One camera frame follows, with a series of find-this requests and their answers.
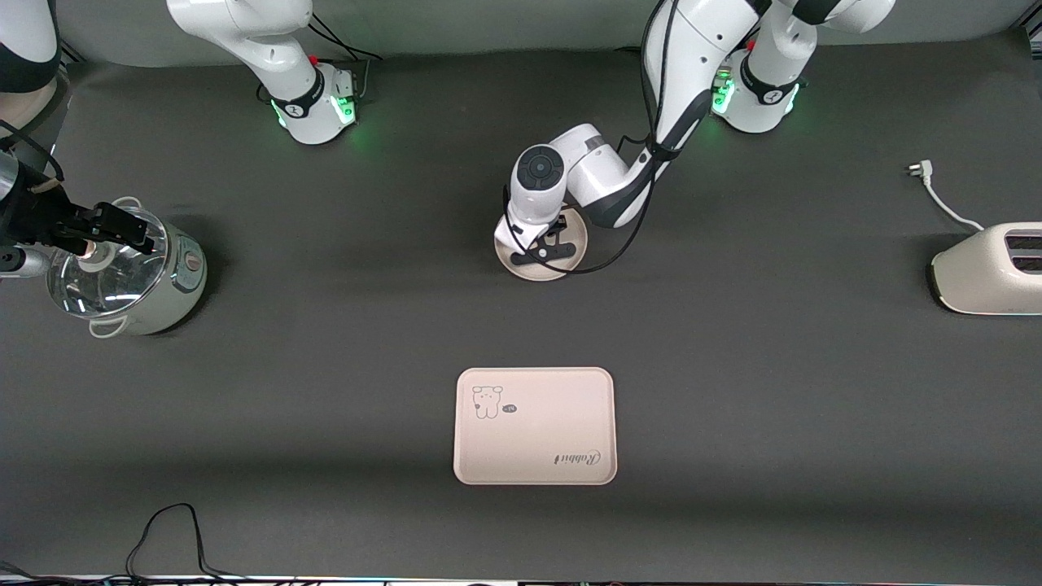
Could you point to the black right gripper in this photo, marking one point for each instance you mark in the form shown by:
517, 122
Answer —
42, 220

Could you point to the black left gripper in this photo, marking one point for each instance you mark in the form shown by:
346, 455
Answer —
559, 225

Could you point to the round beige plate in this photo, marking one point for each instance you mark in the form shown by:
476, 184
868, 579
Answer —
541, 273

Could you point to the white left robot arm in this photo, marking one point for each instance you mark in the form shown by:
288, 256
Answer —
700, 49

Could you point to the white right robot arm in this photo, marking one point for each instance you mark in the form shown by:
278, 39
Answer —
277, 57

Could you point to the beige rectangular tray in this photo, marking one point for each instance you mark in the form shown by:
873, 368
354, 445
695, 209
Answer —
535, 426

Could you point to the glass pot lid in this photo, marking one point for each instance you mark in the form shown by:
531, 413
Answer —
114, 285

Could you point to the pale green electric pot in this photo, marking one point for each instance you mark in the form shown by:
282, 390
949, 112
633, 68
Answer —
183, 281

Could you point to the beige round appliance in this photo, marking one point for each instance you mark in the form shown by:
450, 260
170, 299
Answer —
37, 102

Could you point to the dark grey table mat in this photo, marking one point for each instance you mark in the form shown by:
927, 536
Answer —
733, 456

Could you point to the cream white toaster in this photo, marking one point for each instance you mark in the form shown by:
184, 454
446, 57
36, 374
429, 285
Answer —
989, 277

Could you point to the grey aluminium frame rail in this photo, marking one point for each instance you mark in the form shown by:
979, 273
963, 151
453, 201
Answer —
69, 54

